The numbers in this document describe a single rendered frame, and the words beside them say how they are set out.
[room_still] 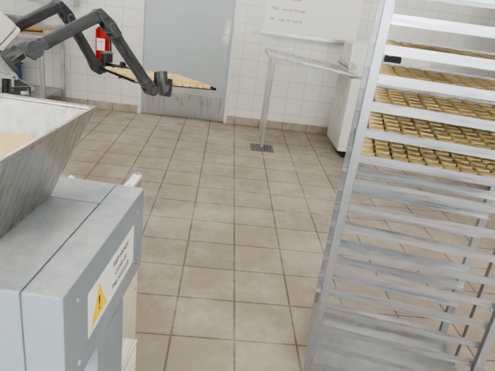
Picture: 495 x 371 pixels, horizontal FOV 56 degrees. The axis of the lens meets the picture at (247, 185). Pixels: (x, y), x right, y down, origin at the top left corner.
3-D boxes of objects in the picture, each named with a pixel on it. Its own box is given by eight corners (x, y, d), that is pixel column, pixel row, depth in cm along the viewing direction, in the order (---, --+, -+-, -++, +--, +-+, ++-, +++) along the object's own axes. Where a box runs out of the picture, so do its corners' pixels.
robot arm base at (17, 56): (-7, 51, 205) (3, 57, 198) (8, 41, 208) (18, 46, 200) (6, 68, 211) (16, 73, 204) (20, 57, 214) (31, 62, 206)
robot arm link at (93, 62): (55, 12, 260) (65, 18, 254) (63, 6, 262) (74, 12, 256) (90, 71, 294) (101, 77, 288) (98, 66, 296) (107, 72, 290)
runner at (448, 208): (337, 191, 205) (339, 185, 204) (338, 188, 208) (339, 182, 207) (489, 220, 195) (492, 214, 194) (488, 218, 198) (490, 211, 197)
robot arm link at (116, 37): (98, 26, 231) (107, 26, 223) (107, 20, 233) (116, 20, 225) (145, 96, 256) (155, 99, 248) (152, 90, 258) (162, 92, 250)
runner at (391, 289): (319, 276, 222) (320, 271, 221) (320, 273, 225) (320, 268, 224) (458, 308, 212) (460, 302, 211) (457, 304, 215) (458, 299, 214)
